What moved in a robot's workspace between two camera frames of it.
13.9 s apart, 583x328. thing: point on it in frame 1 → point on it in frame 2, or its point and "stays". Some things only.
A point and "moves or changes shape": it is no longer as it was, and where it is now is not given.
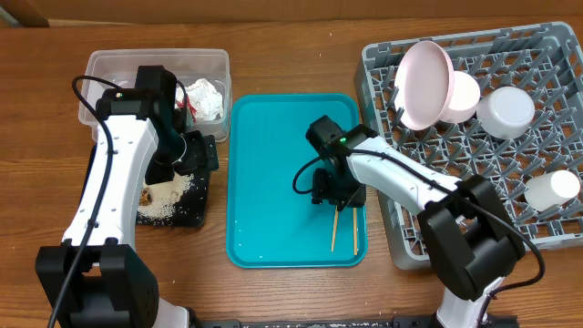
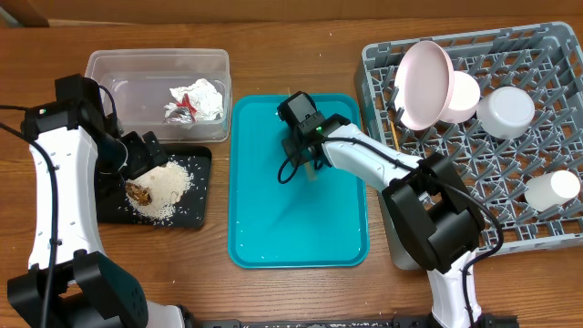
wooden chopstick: (355, 230) moves or changes shape
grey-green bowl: (506, 112) stays
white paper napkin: (204, 98) stays
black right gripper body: (339, 188) → (296, 154)
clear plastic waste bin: (187, 65) stays
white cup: (551, 189) stays
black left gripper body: (199, 154) → (139, 158)
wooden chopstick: (334, 226) → (393, 130)
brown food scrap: (146, 198) stays
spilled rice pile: (165, 196) stays
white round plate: (424, 86) stays
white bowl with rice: (465, 98) stays
